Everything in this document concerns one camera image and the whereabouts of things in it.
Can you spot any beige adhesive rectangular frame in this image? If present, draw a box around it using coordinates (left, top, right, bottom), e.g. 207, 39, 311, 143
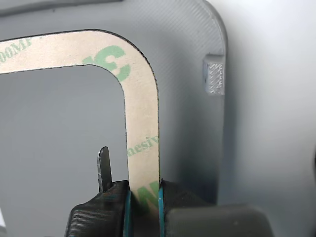
0, 29, 160, 214

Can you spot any grey 3D-printed tray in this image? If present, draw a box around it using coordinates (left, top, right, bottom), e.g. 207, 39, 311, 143
0, 0, 229, 237

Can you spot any white plastic piece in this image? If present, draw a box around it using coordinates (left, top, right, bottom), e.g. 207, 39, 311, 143
0, 206, 7, 228

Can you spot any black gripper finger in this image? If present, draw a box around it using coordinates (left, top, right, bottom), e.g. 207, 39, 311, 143
157, 177, 275, 237
65, 146, 133, 237

